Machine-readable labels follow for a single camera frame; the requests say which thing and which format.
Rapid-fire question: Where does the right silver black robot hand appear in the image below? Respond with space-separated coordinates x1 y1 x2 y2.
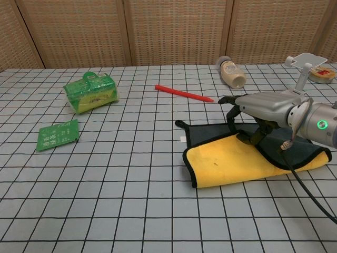
217 91 301 146

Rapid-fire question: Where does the dark grey yellow cloth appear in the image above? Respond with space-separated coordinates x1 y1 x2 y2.
175 120 332 189

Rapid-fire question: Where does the beige sauce squeeze bottle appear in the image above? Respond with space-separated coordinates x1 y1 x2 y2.
215 55 247 89

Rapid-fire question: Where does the white phone stand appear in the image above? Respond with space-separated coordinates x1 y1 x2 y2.
284 52 329 97

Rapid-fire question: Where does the round tin with red label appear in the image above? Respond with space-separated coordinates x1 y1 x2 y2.
308 67 337 84

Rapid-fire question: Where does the red pen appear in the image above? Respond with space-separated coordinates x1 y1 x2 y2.
154 84 214 103

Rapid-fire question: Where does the green sponge pack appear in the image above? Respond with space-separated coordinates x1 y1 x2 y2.
63 71 120 114

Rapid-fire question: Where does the checkered white tablecloth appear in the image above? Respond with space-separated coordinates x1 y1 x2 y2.
0 63 337 253

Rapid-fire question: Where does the flat green sachet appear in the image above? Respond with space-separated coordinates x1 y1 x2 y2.
36 119 80 152

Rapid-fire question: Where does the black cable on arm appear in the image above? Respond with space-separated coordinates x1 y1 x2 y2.
279 97 337 225

